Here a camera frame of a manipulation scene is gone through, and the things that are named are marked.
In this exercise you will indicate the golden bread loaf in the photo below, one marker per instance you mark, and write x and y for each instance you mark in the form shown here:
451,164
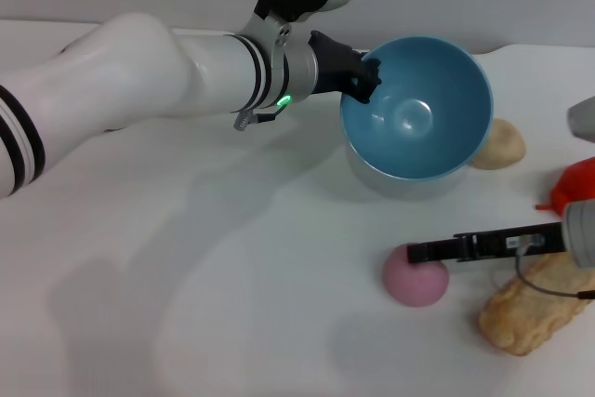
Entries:
534,318

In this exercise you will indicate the blue bowl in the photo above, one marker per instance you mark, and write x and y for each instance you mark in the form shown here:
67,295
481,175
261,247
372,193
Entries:
418,113

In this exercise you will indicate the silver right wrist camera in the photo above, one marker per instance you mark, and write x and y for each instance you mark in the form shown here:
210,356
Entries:
583,120

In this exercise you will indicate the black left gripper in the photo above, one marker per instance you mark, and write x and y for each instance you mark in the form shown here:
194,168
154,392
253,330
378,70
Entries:
337,69

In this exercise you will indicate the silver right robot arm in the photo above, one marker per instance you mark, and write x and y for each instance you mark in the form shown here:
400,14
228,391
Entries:
581,234

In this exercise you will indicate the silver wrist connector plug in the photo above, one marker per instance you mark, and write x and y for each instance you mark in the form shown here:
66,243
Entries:
244,120

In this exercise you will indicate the red pepper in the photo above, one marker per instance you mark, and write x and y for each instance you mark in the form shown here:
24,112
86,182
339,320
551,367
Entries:
576,183

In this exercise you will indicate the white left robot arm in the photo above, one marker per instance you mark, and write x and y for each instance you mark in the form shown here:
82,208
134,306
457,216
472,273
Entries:
139,67

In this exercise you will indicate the pink peach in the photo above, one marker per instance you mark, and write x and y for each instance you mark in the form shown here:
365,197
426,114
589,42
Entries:
413,283

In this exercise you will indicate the beige peach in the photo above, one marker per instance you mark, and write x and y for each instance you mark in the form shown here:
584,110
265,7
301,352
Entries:
504,148

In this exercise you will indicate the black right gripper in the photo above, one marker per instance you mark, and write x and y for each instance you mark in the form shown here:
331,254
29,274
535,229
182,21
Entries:
497,244

